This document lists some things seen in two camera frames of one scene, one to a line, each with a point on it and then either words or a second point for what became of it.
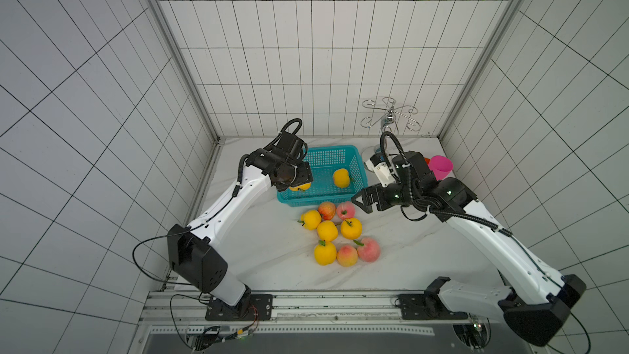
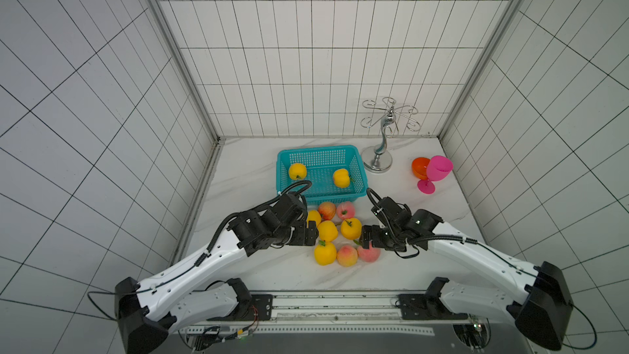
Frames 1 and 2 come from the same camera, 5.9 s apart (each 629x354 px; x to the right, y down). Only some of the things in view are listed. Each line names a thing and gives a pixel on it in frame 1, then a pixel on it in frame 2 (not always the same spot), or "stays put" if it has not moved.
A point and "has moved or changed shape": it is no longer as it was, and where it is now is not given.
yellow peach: [304, 187] has moved or changed shape
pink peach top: [346, 210] stays put
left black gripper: [305, 176] to [311, 234]
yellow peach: [310, 220] stays put
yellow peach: [341, 178] stays put
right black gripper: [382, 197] to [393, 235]
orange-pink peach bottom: [347, 256] stays put
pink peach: [369, 251] stays put
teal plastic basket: [326, 160] stays put
